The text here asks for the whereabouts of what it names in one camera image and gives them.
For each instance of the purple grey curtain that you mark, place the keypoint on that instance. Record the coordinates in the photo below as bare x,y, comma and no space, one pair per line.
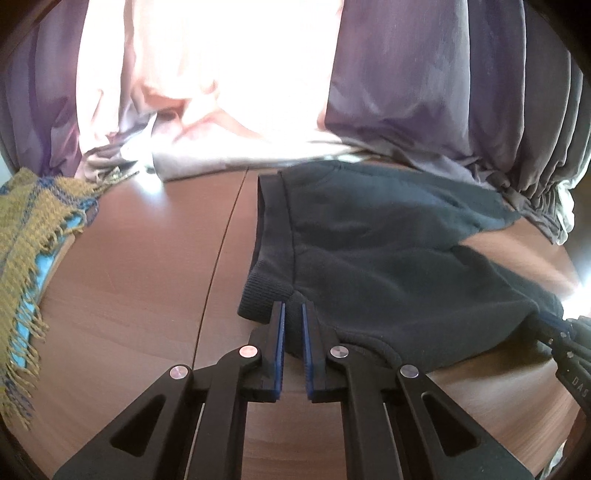
485,92

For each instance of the yellow plaid fringed blanket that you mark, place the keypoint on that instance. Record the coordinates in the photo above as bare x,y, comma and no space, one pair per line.
37,215

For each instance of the dark pants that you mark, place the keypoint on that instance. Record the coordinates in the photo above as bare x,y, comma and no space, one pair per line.
381,253

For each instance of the pink sheer curtain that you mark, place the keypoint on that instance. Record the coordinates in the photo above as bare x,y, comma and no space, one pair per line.
187,88

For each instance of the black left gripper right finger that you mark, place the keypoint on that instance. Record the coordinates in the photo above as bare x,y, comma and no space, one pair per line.
398,424

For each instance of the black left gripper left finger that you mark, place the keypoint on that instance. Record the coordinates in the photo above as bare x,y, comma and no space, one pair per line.
189,424

